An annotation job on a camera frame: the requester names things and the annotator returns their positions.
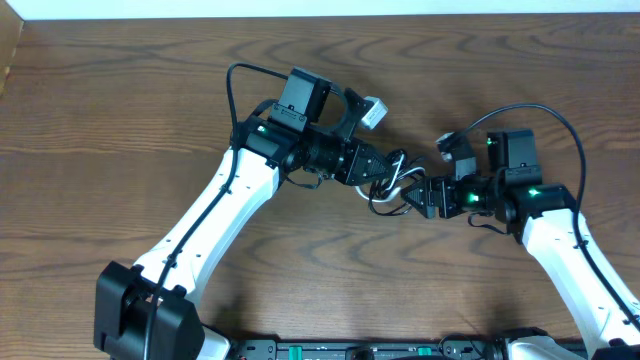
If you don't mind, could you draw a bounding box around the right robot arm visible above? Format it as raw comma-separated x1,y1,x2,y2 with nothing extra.
401,129,639,359

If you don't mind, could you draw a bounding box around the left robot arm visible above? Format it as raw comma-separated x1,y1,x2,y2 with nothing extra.
93,67,393,359

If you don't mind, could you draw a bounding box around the white USB cable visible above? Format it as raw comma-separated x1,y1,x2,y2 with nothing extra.
353,152,427,204

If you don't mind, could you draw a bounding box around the thick black USB cable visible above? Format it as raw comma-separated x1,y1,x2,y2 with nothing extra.
367,148,426,217

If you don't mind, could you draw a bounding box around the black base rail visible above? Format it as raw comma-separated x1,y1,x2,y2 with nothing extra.
226,336,506,360

